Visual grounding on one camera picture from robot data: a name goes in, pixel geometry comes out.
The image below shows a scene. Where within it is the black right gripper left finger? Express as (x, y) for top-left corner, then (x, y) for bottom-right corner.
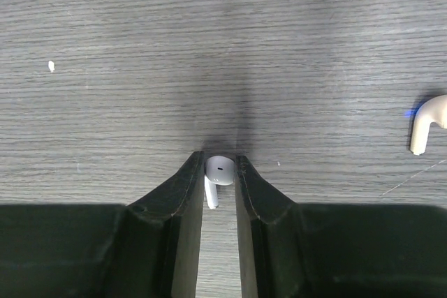
(1, 151), (205, 297)

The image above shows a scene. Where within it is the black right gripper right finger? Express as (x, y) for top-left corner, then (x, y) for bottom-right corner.
(235, 156), (446, 297)

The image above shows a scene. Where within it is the white earbud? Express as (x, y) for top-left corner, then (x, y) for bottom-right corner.
(204, 156), (235, 209)
(410, 94), (446, 156)

